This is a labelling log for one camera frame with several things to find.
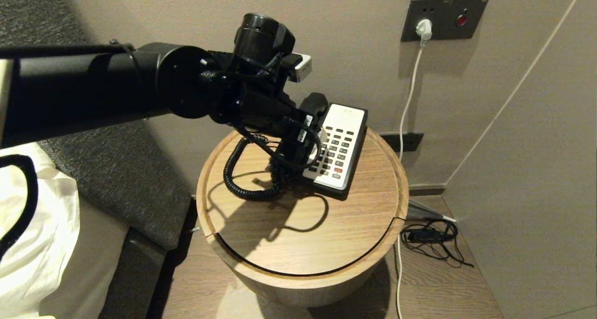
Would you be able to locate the white power cable with plug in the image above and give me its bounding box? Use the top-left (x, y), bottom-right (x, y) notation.
top-left (396, 20), bottom-right (433, 319)

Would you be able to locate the transparent folded umbrella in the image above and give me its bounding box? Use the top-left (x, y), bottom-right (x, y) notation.
top-left (407, 200), bottom-right (457, 223)

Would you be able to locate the black and white desk telephone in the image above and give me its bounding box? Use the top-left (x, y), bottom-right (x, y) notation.
top-left (298, 103), bottom-right (369, 201)

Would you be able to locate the black telephone handset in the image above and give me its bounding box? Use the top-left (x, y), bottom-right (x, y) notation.
top-left (268, 93), bottom-right (329, 189)

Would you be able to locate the dark grey bed frame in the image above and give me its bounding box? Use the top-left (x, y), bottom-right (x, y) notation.
top-left (98, 226), bottom-right (168, 319)

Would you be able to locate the grey upholstered headboard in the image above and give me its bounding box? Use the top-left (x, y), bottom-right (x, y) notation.
top-left (0, 0), bottom-right (194, 250)

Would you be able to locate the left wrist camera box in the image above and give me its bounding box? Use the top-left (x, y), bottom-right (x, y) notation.
top-left (282, 52), bottom-right (312, 83)

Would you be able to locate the beige mattress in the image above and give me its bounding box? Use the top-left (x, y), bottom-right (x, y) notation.
top-left (40, 198), bottom-right (131, 319)

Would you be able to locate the black cable bundle with adapter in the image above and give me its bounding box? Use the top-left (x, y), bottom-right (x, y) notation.
top-left (400, 219), bottom-right (474, 268)

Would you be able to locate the round wooden side table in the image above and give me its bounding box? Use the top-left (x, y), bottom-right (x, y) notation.
top-left (196, 123), bottom-right (410, 308)

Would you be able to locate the white bed pillow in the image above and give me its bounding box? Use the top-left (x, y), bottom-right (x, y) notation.
top-left (0, 142), bottom-right (81, 319)

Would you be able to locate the black coiled phone cord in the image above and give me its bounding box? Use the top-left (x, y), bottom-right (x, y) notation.
top-left (223, 135), bottom-right (299, 201)

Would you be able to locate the grey wall socket panel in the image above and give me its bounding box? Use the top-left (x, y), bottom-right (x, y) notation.
top-left (401, 0), bottom-right (489, 42)

